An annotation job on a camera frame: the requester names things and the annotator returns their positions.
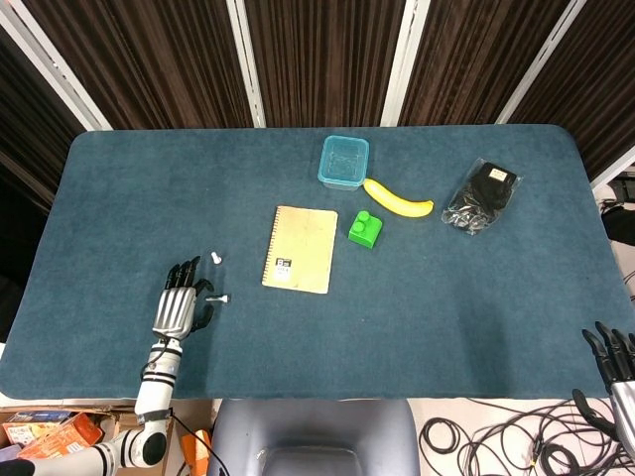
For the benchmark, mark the brown curtain room divider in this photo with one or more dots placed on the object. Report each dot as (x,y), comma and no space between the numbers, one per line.
(322,59)

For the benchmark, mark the small metal screw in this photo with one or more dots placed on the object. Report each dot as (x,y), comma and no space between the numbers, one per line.
(219,298)
(215,258)

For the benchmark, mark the orange packet box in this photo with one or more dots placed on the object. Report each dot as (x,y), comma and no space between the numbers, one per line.
(59,439)

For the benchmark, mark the green toy building block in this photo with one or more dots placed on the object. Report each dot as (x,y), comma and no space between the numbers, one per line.
(365,229)

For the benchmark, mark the blue plastic container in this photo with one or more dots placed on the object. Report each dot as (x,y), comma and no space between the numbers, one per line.
(343,162)

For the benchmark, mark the cardboard box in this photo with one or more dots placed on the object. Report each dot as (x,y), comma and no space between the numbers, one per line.
(114,421)

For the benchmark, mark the black item in clear bag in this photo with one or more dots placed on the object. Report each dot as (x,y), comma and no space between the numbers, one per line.
(482,196)

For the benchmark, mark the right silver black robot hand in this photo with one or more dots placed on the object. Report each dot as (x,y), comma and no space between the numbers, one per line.
(622,396)

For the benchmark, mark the orange plastic object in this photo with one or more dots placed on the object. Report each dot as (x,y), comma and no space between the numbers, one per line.
(196,448)

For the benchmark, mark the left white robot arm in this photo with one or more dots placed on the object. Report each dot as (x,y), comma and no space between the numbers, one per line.
(156,387)

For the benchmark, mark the black bag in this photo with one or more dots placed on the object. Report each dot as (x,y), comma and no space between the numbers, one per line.
(620,223)

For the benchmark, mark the yellow spiral notebook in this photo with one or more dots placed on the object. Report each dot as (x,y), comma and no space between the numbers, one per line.
(301,249)

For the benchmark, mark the yellow banana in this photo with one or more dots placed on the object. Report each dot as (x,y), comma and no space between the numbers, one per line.
(397,199)

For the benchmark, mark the white divider frame post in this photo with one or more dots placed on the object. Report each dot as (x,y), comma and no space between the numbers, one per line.
(246,64)
(404,64)
(54,69)
(541,64)

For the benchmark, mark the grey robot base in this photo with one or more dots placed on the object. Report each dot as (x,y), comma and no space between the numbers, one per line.
(312,439)

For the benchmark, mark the blue felt table cover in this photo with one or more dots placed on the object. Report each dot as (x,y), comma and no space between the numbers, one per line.
(397,322)

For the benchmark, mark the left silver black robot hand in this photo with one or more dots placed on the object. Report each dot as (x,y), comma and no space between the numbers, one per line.
(173,310)

